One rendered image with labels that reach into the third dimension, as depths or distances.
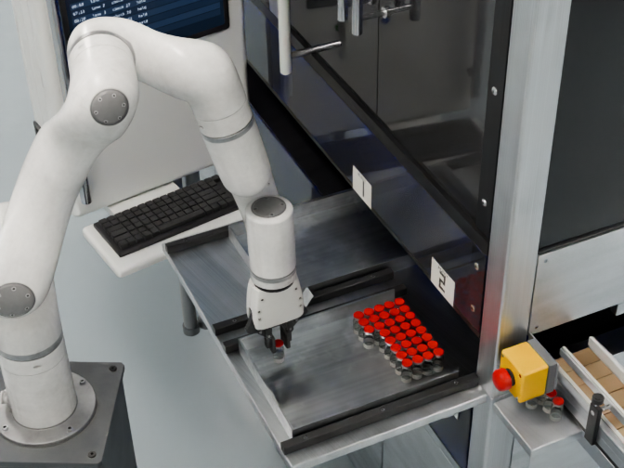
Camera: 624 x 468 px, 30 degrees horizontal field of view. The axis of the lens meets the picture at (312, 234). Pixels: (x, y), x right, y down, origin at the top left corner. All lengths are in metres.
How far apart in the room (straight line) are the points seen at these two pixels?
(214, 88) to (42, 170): 0.30
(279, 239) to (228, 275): 0.46
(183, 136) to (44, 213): 0.97
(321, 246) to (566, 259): 0.66
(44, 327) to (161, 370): 1.48
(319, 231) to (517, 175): 0.79
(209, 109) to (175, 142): 0.98
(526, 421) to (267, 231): 0.59
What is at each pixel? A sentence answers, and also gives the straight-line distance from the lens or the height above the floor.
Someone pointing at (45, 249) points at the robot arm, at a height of 1.29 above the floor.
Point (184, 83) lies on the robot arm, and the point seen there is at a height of 1.54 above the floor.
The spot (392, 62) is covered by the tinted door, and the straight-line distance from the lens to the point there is 2.20.
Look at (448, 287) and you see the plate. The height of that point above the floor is 1.03.
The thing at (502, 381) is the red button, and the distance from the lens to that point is 2.07.
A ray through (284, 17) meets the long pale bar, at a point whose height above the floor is 1.32.
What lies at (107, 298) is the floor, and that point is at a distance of 3.80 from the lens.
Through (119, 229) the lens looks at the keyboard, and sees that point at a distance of 2.70.
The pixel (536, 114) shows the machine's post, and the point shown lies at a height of 1.50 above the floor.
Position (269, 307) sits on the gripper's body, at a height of 1.05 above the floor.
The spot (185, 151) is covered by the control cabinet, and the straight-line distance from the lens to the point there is 2.85.
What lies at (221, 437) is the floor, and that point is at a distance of 3.32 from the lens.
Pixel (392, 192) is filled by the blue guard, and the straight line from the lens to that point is 2.33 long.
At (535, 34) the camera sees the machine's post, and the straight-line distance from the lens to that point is 1.74.
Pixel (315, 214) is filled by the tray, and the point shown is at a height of 0.88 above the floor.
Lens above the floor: 2.47
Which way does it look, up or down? 38 degrees down
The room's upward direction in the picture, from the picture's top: 1 degrees counter-clockwise
